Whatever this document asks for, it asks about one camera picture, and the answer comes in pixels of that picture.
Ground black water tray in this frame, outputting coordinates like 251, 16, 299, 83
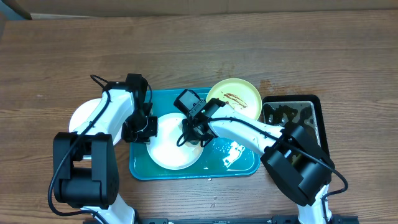
261, 95, 335, 167

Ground white plate front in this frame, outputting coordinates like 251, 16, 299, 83
68, 98, 121, 145

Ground teal plastic tray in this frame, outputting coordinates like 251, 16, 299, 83
129, 88, 261, 181

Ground green rimmed plate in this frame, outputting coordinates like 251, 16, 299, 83
206, 78, 262, 120

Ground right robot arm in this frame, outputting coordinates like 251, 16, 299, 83
174, 98, 335, 223

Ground white plate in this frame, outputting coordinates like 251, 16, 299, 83
68, 98, 121, 145
147, 113, 203, 170

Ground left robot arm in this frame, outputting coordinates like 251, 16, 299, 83
47, 78, 157, 223

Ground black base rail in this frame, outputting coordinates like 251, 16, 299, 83
136, 214, 360, 224

